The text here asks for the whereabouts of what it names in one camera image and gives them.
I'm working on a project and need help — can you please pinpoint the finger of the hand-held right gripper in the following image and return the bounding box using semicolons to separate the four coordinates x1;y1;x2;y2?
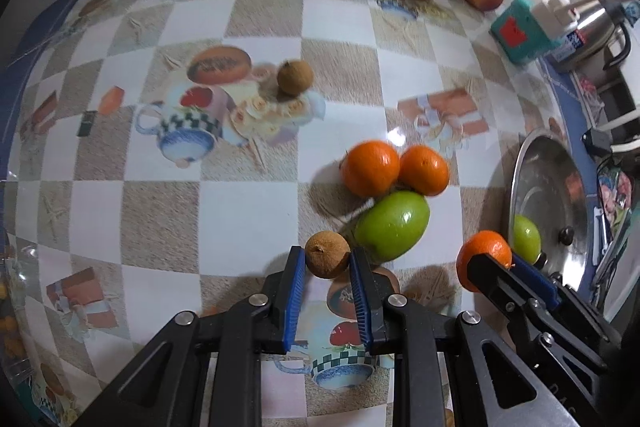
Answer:
512;253;621;350
469;253;556;350

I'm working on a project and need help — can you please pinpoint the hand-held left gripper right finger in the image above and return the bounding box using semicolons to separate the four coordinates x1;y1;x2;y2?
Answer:
348;247;583;427

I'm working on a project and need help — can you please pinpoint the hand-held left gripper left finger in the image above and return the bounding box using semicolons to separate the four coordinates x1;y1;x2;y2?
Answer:
72;245;307;427

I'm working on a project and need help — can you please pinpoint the orange tangerine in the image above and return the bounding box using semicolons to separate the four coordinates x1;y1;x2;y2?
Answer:
340;140;402;198
456;230;513;294
398;145;451;196

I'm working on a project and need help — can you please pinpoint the green jujube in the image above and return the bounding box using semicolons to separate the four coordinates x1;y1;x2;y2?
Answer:
354;190;432;260
512;214;543;264

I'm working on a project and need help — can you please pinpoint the brown longan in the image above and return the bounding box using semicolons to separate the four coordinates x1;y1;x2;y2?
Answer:
305;231;352;279
277;60;314;96

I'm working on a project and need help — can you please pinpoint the round steel plate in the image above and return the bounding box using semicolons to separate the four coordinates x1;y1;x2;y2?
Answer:
507;129;601;308

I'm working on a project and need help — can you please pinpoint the pile of small orange fruits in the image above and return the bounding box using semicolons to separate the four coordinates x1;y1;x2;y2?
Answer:
0;282;23;358

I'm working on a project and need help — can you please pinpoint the floral printed bag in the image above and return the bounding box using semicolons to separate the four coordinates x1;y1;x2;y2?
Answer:
595;169;636;268

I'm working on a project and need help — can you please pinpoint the black power adapter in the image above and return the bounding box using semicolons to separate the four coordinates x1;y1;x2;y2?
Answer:
582;129;613;154

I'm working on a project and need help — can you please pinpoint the checkered printed tablecloth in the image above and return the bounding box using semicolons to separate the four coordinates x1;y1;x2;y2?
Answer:
0;0;616;427

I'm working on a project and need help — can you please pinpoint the white plastic rack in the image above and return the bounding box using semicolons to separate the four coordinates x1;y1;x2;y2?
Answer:
597;107;640;155

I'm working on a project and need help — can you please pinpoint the teal plastic box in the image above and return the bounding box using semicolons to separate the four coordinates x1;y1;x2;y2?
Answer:
489;0;553;65

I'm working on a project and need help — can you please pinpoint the stainless steel kettle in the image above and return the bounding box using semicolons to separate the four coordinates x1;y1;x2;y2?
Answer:
552;0;633;72

